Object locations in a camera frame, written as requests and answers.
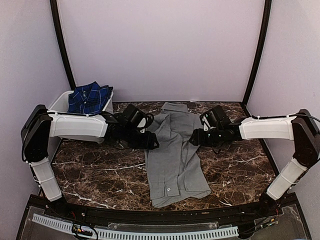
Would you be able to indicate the right black frame post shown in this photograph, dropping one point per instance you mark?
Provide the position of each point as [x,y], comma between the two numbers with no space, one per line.
[258,53]

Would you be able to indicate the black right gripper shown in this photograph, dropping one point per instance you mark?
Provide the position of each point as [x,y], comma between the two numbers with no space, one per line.
[198,139]

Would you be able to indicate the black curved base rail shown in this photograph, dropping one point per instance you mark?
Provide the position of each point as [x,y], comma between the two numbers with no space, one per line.
[239,214]

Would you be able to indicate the left black frame post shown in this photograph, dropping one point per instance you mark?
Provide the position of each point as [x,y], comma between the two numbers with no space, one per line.
[61,43]

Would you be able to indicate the grey long sleeve shirt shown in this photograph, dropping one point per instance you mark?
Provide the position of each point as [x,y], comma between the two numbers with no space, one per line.
[174,170]

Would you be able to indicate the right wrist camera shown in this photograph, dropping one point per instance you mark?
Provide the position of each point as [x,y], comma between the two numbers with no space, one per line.
[212,118]

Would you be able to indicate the blue plaid shirt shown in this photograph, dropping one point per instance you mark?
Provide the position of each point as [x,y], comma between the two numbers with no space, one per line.
[89,99]

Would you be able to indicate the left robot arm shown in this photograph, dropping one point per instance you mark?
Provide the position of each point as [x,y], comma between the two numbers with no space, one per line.
[35,140]

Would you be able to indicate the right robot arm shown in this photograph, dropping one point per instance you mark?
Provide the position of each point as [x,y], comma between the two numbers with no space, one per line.
[300,127]

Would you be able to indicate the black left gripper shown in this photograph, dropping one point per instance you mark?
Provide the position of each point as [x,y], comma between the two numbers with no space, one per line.
[147,142]

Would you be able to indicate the black frame post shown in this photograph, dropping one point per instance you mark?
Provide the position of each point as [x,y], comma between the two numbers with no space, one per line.
[61,43]
[258,53]

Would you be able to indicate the white plastic bin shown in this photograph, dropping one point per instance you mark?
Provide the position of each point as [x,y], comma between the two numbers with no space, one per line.
[60,105]

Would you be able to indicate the white slotted cable duct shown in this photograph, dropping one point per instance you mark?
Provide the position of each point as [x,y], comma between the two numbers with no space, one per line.
[68,227]

